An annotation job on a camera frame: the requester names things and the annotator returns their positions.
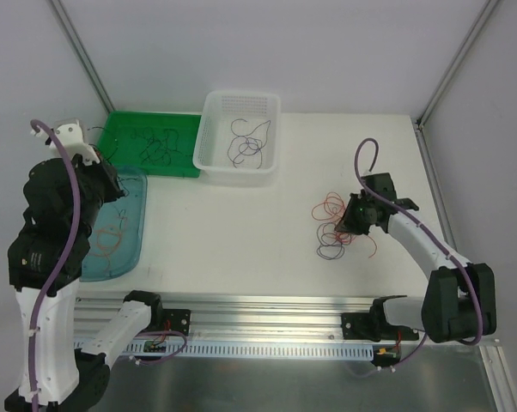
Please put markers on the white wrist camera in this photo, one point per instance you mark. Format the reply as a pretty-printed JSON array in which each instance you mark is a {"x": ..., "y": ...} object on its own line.
[
  {"x": 368, "y": 173},
  {"x": 71, "y": 135}
]

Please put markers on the translucent blue plastic tray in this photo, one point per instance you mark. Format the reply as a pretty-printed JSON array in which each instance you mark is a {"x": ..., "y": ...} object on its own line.
[{"x": 117, "y": 237}]

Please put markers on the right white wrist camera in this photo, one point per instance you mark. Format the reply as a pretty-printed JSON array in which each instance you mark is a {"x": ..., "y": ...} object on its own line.
[{"x": 368, "y": 173}]

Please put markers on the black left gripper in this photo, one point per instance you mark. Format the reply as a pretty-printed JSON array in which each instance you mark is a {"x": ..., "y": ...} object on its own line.
[{"x": 108, "y": 178}]

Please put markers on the white slotted cable duct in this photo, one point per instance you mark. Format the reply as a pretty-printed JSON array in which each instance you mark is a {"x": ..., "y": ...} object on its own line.
[{"x": 283, "y": 350}]

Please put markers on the aluminium rail frame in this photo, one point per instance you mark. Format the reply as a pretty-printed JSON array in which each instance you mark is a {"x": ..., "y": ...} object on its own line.
[{"x": 243, "y": 260}]

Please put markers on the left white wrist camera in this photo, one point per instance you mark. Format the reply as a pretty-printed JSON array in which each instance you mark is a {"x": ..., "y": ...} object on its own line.
[{"x": 71, "y": 135}]

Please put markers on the green plastic tray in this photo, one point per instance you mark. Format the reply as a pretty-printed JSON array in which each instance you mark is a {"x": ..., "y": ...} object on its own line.
[{"x": 160, "y": 144}]

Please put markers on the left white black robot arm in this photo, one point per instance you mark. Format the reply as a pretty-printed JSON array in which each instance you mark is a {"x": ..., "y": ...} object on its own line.
[{"x": 45, "y": 266}]

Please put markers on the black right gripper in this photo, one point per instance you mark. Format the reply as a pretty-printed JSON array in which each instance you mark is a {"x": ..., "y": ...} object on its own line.
[{"x": 349, "y": 215}]

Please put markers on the white perforated plastic basket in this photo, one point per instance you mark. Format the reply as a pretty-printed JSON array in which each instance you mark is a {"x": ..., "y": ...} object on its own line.
[{"x": 238, "y": 138}]

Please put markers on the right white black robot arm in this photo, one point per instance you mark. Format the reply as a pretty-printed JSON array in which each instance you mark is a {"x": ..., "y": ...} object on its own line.
[{"x": 459, "y": 304}]

